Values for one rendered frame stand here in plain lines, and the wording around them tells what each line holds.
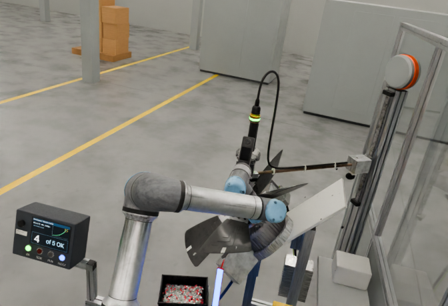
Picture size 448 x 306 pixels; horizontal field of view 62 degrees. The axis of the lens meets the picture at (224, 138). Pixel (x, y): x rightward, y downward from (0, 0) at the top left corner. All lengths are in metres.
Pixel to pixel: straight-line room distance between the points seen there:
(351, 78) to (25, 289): 5.74
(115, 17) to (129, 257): 8.47
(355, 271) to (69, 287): 2.02
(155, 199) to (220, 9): 8.02
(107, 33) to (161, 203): 8.70
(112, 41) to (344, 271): 8.35
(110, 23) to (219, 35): 2.60
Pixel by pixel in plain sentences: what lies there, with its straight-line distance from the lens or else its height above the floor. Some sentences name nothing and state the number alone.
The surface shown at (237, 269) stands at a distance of 1.79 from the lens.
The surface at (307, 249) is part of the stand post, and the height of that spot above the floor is 1.04.
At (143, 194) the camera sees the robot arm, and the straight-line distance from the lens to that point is 1.10.
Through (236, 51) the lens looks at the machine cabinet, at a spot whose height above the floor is 0.63.
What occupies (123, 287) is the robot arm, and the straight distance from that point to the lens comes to 1.24.
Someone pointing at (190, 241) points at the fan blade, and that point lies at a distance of 1.93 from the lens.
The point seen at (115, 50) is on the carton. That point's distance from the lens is 9.57.
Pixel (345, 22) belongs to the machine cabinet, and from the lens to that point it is 6.86.
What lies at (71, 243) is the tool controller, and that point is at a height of 1.18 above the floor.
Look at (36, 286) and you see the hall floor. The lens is 3.17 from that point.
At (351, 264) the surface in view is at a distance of 2.02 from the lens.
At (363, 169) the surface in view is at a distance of 1.95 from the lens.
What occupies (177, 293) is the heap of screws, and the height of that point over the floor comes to 0.84.
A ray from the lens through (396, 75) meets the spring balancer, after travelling 1.88.
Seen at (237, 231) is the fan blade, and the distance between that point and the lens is 1.64.
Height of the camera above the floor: 2.18
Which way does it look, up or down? 23 degrees down
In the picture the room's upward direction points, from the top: 7 degrees clockwise
